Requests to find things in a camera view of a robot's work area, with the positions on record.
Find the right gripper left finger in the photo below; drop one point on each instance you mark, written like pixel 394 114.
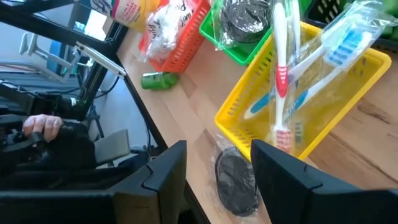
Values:
pixel 93 208

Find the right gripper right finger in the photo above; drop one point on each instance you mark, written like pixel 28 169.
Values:
pixel 326 208

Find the grey seat pad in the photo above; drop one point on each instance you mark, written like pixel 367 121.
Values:
pixel 112 146

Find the person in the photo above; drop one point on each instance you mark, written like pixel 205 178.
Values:
pixel 74 146

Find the yellow slotted plastic basket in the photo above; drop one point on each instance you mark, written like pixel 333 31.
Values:
pixel 326 118

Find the person's hand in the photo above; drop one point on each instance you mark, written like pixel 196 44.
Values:
pixel 42 126

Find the grey metal stand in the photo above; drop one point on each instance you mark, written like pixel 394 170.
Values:
pixel 40 56

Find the green slotted plastic basket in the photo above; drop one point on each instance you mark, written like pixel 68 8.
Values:
pixel 239 54

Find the orange slotted plastic basket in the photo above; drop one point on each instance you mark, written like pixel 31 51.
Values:
pixel 186 53

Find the black gantry strut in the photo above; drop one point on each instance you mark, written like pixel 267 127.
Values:
pixel 62 25

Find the black slotted plastic basket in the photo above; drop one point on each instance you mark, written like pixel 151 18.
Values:
pixel 320 9

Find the Lysol wipes canister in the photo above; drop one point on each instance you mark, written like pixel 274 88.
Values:
pixel 133 12

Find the black aluminium table frame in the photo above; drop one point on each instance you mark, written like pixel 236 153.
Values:
pixel 146 121

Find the silver metal bracket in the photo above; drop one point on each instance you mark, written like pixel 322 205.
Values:
pixel 99 59

